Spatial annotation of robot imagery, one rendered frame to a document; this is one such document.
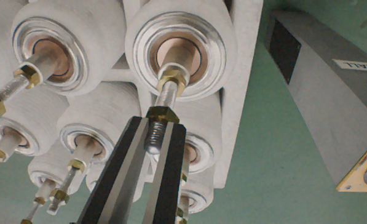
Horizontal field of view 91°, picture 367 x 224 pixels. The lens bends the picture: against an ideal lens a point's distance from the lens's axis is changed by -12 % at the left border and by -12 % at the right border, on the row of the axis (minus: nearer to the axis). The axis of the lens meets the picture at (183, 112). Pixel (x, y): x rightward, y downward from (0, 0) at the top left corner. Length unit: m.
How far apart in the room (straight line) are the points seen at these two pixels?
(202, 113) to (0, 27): 0.24
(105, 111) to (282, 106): 0.41
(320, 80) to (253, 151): 0.44
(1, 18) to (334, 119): 0.35
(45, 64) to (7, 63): 0.09
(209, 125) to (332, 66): 0.13
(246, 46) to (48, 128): 0.28
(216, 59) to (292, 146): 0.52
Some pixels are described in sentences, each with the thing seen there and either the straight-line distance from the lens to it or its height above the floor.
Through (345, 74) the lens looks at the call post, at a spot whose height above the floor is 0.24.
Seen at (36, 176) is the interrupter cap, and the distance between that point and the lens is 0.42.
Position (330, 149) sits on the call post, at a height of 0.28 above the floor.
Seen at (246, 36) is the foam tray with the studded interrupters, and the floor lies 0.18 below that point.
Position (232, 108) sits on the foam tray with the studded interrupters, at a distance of 0.29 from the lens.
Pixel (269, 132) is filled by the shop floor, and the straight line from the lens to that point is 0.59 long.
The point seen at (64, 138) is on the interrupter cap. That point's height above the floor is 0.25.
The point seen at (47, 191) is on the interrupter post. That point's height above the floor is 0.27.
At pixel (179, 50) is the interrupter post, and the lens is 0.16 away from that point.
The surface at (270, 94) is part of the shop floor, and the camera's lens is 0.51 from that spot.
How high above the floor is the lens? 0.40
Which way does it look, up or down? 50 degrees down
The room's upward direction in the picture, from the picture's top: 171 degrees counter-clockwise
